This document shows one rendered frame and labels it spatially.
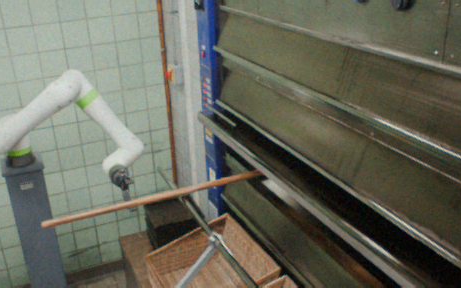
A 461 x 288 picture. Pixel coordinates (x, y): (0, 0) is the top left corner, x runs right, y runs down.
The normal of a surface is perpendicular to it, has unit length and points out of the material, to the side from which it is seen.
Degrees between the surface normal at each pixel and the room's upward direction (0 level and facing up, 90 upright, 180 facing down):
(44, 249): 90
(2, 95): 90
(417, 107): 70
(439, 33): 91
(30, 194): 90
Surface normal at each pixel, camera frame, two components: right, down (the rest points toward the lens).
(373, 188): -0.90, -0.11
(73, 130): 0.36, 0.37
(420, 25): -0.93, 0.21
